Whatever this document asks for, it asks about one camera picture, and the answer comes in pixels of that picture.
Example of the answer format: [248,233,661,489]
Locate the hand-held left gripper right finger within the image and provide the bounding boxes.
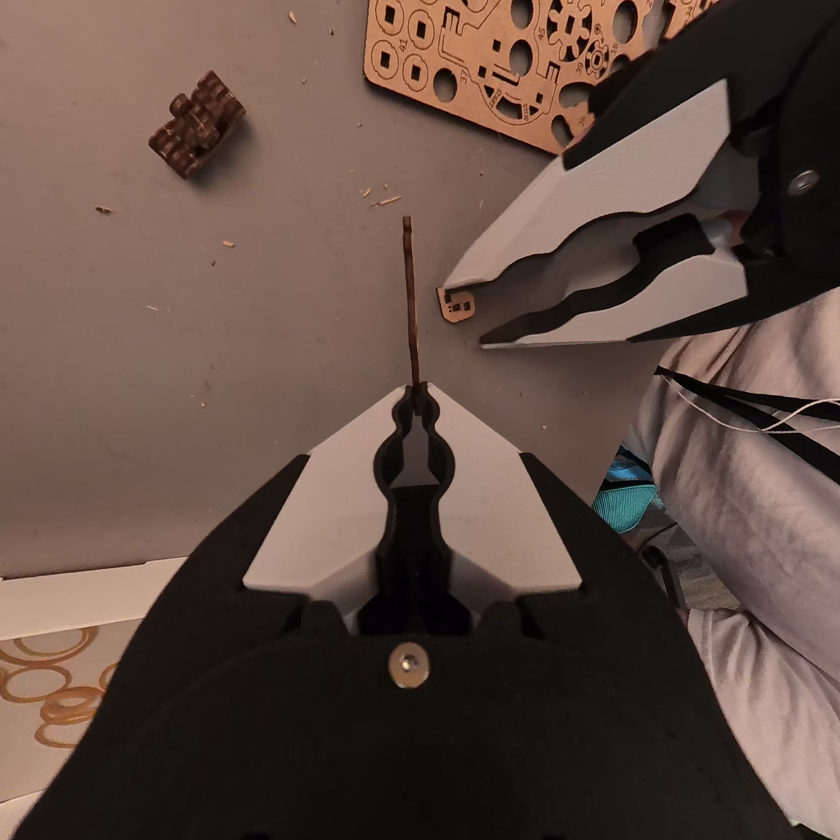
[420,382,585,623]

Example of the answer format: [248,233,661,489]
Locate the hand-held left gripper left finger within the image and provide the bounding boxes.
[241,385,416,621]

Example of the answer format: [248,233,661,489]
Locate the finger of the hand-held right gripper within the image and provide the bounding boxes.
[479,214,750,350]
[444,77,746,291]

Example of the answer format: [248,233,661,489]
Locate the small wooden plate with holes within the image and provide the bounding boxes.
[436,284,475,324]

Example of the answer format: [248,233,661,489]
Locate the long wooden part with holes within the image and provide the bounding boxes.
[402,215,426,416]

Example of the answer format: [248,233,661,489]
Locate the laser-cut wooden parts sheet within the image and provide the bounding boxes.
[363,0,664,156]
[659,0,723,40]

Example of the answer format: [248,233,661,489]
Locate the teal cloth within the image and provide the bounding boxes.
[592,446,665,534]

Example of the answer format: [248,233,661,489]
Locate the black plastic clip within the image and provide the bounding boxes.
[640,545,688,613]

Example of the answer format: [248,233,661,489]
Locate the person's white clothing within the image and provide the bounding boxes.
[622,285,840,840]

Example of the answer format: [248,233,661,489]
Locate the white box with gold rings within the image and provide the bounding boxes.
[0,556,191,840]

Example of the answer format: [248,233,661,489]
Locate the small dark brown wooden assembly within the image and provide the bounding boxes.
[147,70,248,180]

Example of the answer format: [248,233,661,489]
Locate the white string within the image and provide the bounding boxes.
[655,366,840,435]

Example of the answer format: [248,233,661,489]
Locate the black strap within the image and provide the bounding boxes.
[656,366,840,463]

